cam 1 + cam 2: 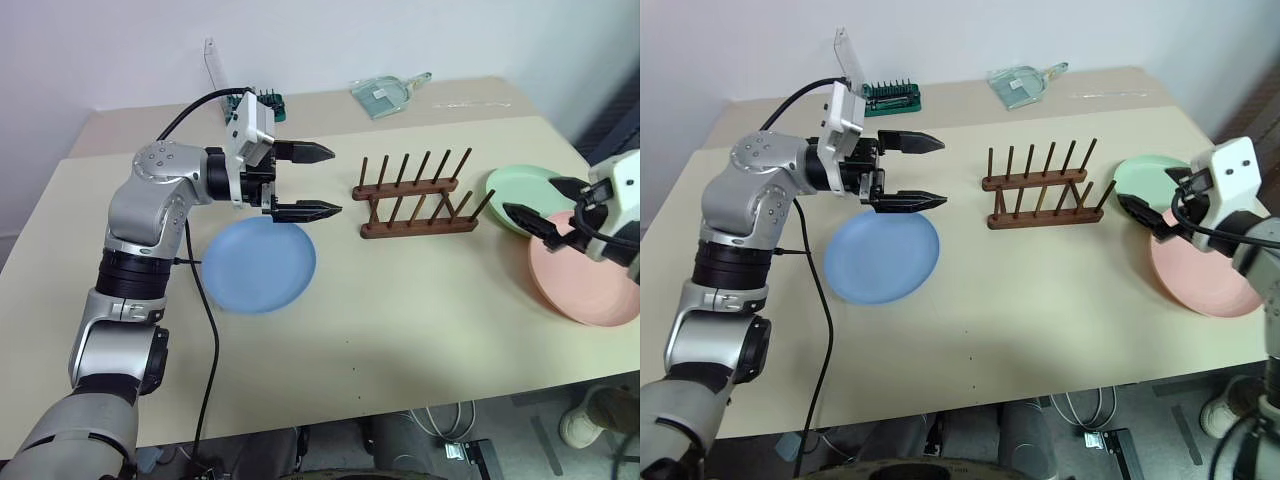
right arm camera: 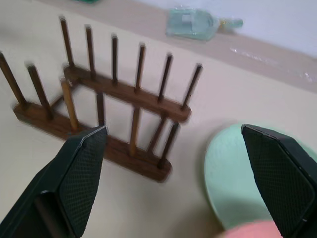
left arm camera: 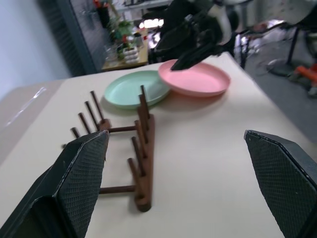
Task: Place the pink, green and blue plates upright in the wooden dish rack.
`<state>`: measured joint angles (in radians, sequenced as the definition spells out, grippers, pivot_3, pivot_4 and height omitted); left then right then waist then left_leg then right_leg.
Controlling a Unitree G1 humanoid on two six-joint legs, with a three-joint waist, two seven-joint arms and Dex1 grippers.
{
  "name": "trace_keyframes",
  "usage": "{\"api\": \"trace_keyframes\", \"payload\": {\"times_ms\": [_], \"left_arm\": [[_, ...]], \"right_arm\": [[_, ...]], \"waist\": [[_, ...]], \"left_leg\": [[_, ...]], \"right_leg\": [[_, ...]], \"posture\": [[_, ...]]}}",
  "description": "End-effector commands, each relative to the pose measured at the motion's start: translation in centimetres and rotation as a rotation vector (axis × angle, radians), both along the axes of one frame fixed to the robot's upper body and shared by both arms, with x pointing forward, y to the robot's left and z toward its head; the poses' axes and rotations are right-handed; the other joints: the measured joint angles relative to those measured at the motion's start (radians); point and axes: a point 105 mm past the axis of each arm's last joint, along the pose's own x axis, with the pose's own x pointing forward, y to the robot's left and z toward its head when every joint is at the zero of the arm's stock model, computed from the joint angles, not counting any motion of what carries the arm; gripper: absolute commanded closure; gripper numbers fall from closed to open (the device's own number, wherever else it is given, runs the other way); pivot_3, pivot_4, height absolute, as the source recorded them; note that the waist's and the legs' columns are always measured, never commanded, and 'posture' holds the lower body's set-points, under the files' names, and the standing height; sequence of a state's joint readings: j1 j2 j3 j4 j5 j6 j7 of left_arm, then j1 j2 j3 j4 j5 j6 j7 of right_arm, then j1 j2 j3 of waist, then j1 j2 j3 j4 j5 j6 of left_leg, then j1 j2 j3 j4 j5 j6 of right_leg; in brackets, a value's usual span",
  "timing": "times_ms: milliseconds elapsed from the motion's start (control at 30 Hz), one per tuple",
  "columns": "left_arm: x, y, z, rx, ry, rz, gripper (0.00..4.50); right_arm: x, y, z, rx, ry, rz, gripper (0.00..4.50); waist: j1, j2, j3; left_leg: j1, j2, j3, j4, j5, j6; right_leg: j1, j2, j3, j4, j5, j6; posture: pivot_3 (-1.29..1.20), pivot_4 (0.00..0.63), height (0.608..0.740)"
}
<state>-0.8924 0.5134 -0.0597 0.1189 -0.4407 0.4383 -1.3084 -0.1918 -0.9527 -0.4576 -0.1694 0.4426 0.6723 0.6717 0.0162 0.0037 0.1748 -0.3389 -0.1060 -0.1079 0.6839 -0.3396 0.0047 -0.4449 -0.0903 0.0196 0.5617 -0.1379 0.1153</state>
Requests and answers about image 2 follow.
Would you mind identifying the wooden dish rack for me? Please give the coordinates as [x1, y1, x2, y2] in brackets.
[0, 15, 203, 183]

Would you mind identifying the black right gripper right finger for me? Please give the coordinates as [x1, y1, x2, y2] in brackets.
[241, 123, 317, 238]

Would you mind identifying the clear glass bottle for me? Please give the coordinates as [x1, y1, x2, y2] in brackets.
[165, 5, 244, 41]

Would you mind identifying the clear plastic wrap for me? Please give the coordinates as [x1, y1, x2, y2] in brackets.
[229, 46, 314, 82]

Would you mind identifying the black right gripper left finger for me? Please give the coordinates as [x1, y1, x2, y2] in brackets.
[0, 125, 108, 238]

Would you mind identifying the pink plate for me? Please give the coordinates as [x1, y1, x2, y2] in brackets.
[214, 219, 283, 238]

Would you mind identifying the green plate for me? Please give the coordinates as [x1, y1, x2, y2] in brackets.
[204, 122, 317, 231]

